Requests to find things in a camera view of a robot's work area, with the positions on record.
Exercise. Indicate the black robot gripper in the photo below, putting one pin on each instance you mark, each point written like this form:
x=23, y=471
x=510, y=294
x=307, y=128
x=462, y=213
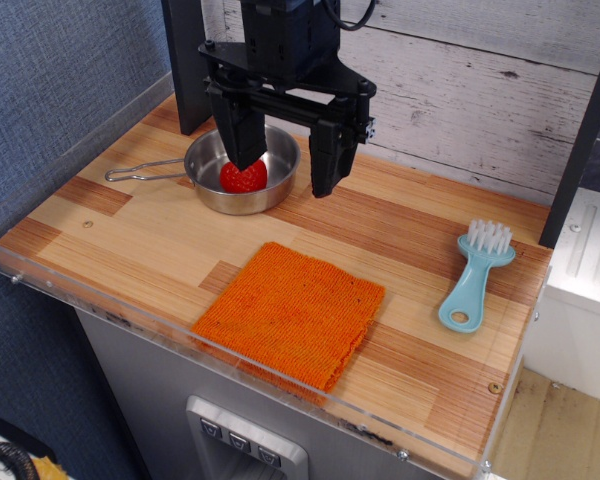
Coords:
x=288, y=67

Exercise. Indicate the red toy strawberry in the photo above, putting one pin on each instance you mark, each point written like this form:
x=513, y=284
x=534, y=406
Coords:
x=252, y=179

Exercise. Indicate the orange knitted napkin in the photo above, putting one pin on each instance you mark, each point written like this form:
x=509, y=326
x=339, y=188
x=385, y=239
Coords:
x=295, y=314

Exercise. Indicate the small steel pan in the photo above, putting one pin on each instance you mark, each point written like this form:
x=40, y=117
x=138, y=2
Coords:
x=219, y=184

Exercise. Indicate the light blue dish brush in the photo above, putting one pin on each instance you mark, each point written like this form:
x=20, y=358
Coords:
x=485, y=245

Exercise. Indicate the grey toy fridge cabinet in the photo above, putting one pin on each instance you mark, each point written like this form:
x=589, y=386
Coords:
x=152, y=381

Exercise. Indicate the silver dispenser button panel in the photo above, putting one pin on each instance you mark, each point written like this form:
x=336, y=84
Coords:
x=232, y=447

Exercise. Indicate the white side counter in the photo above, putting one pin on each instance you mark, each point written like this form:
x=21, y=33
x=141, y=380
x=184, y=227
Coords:
x=563, y=340

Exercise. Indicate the clear acrylic guard rail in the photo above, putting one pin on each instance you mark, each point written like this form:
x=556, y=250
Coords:
x=157, y=258

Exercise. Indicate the black right upright post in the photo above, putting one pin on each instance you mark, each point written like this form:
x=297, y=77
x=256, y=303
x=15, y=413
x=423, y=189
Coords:
x=574, y=170

